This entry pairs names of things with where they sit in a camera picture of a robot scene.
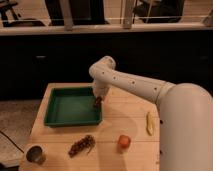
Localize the wooden railing ledge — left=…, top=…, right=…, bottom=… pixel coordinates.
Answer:
left=0, top=22, right=213, bottom=36

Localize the dark grape bunch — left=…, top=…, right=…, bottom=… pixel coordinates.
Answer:
left=68, top=135, right=96, bottom=157

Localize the orange round fruit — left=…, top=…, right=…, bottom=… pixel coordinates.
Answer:
left=118, top=135, right=131, bottom=148

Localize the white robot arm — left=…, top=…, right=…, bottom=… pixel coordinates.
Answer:
left=89, top=56, right=213, bottom=171

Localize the green plastic tray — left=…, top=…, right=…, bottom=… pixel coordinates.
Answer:
left=44, top=86, right=102, bottom=127

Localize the yellow banana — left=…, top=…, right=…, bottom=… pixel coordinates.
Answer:
left=146, top=112, right=154, bottom=136

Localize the metal cup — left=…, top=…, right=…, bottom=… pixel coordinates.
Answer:
left=26, top=145, right=46, bottom=165

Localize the black chair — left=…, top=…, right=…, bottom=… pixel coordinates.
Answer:
left=0, top=0, right=44, bottom=27

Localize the dark red pepper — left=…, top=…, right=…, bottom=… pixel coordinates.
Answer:
left=94, top=97, right=102, bottom=107

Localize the black floor cable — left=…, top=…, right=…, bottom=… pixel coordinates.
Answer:
left=0, top=130, right=25, bottom=154

